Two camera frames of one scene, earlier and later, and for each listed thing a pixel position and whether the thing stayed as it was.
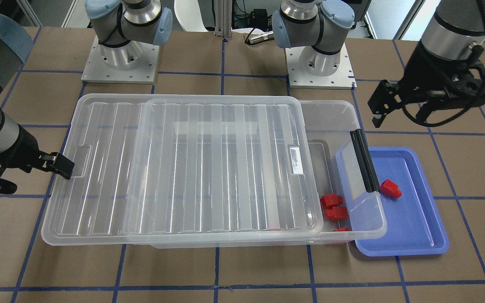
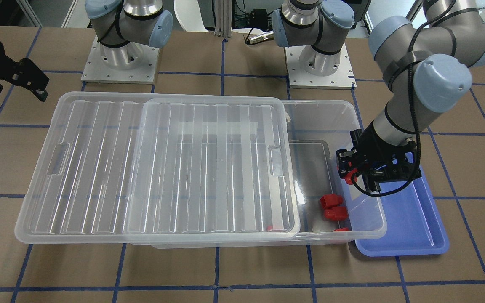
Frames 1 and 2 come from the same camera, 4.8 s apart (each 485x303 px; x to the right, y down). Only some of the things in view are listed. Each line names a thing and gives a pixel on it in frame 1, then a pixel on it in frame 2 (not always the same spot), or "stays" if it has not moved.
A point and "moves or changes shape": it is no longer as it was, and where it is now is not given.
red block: x=390 y=188 → x=348 y=177
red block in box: x=330 y=200 stays
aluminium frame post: x=223 y=9 stays
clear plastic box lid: x=162 y=167 moves or changes shape
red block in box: x=337 y=213 stays
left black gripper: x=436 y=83 → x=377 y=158
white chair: x=188 y=12 stays
